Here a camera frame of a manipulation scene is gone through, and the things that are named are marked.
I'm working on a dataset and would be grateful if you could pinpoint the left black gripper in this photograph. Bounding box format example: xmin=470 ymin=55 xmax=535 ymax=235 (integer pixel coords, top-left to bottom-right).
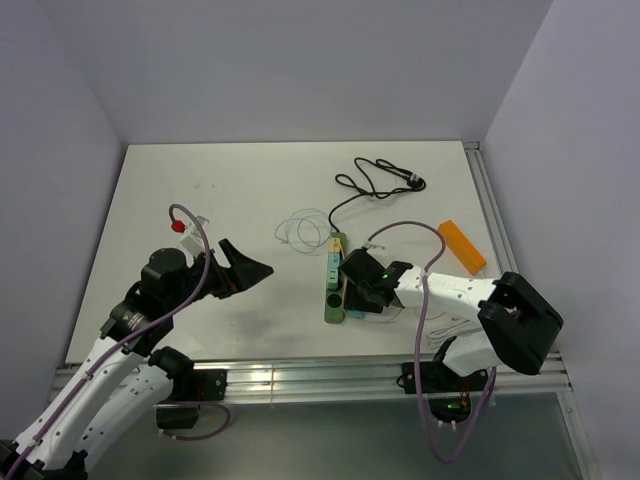
xmin=166 ymin=238 xmax=273 ymax=313

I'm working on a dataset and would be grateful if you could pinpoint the green plug adapter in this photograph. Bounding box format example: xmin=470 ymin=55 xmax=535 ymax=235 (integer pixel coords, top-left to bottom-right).
xmin=326 ymin=268 xmax=342 ymax=291

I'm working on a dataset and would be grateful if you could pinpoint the light blue plug adapter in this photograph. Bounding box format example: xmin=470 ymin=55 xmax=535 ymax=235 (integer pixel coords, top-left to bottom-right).
xmin=327 ymin=252 xmax=342 ymax=269

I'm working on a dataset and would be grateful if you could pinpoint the yellow plug adapter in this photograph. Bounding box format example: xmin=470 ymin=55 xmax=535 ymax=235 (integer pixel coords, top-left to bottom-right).
xmin=329 ymin=236 xmax=344 ymax=254

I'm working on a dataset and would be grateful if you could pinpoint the teal plug adapter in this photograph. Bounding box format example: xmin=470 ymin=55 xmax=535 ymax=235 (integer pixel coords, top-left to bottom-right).
xmin=345 ymin=309 xmax=366 ymax=320

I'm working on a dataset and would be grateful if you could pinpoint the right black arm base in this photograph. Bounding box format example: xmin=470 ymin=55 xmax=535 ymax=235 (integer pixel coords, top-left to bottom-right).
xmin=420 ymin=361 xmax=488 ymax=424

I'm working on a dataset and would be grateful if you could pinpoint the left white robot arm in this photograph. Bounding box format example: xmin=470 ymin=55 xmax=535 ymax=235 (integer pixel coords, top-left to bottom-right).
xmin=1 ymin=239 xmax=274 ymax=479

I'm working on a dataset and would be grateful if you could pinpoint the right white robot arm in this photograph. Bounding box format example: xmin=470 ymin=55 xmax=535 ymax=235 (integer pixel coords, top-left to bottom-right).
xmin=340 ymin=248 xmax=564 ymax=390

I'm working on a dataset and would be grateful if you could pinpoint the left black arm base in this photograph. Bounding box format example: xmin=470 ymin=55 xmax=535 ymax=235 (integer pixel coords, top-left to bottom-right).
xmin=155 ymin=369 xmax=231 ymax=441

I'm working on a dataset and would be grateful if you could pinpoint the green power strip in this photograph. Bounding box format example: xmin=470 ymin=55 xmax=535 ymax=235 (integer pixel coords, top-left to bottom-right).
xmin=324 ymin=232 xmax=347 ymax=324

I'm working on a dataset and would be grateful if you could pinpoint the orange rectangular block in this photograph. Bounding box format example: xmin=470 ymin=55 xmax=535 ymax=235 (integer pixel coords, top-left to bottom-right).
xmin=438 ymin=220 xmax=487 ymax=275

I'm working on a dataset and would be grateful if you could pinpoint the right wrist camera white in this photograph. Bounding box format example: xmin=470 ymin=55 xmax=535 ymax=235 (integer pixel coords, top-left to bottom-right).
xmin=362 ymin=241 xmax=386 ymax=250

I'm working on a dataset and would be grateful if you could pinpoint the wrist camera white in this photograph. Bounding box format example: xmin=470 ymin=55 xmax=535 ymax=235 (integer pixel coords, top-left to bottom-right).
xmin=362 ymin=241 xmax=386 ymax=250
xmin=179 ymin=222 xmax=205 ymax=257

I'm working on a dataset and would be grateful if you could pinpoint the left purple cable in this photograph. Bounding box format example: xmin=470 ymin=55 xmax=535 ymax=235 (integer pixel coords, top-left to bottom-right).
xmin=0 ymin=203 xmax=216 ymax=479

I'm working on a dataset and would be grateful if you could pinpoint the purple cable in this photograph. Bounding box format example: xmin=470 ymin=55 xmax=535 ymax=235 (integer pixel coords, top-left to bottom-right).
xmin=0 ymin=203 xmax=216 ymax=479
xmin=367 ymin=222 xmax=499 ymax=464

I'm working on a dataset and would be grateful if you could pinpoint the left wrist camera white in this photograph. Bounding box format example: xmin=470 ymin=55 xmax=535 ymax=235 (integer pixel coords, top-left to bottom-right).
xmin=179 ymin=222 xmax=205 ymax=257

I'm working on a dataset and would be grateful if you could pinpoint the light blue thin cable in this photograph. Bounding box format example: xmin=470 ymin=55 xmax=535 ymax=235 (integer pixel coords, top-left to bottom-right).
xmin=273 ymin=207 xmax=331 ymax=256

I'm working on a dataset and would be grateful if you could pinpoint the black power cord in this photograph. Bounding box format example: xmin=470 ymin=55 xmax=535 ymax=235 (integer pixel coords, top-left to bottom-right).
xmin=327 ymin=157 xmax=428 ymax=235

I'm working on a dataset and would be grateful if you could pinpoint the aluminium rail frame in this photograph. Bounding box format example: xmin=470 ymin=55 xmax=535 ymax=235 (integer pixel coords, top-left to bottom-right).
xmin=29 ymin=141 xmax=601 ymax=480

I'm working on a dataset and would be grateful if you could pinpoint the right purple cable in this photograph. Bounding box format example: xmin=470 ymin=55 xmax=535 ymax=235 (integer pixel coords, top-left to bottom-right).
xmin=367 ymin=222 xmax=499 ymax=464

